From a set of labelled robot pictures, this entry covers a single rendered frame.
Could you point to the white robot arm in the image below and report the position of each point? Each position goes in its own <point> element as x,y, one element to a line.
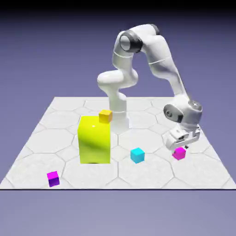
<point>162,55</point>

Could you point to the small cyan cube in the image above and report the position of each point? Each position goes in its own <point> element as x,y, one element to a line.
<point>137,155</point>

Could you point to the small magenta cube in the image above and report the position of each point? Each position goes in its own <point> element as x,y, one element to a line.
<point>179,153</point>

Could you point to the small purple cube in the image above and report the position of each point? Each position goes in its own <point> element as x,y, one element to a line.
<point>53,178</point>

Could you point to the small orange cube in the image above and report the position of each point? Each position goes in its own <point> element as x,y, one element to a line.
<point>105,116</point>

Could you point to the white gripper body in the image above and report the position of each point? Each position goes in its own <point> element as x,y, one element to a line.
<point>175,141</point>

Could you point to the large yellow box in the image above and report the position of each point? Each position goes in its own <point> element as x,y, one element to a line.
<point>94,142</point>

